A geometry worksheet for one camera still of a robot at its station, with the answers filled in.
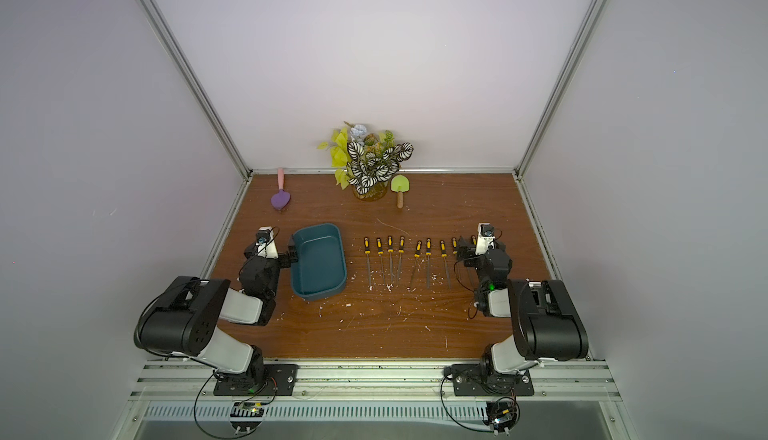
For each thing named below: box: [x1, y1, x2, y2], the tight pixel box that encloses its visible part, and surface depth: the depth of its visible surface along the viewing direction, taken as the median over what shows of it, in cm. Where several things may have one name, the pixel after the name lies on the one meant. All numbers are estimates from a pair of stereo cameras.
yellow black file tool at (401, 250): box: [398, 235, 405, 281], surface depth 99 cm
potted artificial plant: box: [317, 121, 414, 202], surface depth 94 cm
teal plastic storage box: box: [291, 223, 347, 301], surface depth 97 cm
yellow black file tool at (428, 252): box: [425, 237, 432, 288], surface depth 99 cm
